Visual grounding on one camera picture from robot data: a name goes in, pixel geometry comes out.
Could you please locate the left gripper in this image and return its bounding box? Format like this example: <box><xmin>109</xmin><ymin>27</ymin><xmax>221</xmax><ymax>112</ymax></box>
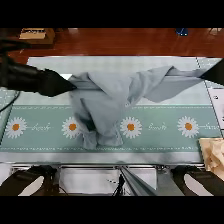
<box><xmin>37</xmin><ymin>67</ymin><xmax>67</xmax><ymax>98</ymax></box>

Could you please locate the blue object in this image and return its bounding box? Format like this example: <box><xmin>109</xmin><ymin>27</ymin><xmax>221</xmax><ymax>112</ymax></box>
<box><xmin>175</xmin><ymin>27</ymin><xmax>190</xmax><ymax>37</ymax></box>

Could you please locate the beige garment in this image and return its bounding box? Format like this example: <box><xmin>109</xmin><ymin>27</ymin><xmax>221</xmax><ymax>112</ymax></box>
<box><xmin>198</xmin><ymin>137</ymin><xmax>224</xmax><ymax>183</ymax></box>

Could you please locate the silver frame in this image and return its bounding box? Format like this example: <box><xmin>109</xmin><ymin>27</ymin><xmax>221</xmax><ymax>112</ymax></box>
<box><xmin>0</xmin><ymin>161</ymin><xmax>224</xmax><ymax>197</ymax></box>

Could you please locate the light blue shirt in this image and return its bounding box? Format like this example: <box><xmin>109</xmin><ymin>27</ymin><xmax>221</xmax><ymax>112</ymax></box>
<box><xmin>67</xmin><ymin>65</ymin><xmax>210</xmax><ymax>150</ymax></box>

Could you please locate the black cable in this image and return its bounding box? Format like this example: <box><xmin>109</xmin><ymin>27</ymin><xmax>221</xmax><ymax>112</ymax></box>
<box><xmin>0</xmin><ymin>89</ymin><xmax>22</xmax><ymax>114</ymax></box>
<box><xmin>111</xmin><ymin>173</ymin><xmax>126</xmax><ymax>197</ymax></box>

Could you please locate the cardboard box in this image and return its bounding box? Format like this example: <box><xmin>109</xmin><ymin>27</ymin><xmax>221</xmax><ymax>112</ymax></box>
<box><xmin>18</xmin><ymin>27</ymin><xmax>56</xmax><ymax>46</ymax></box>

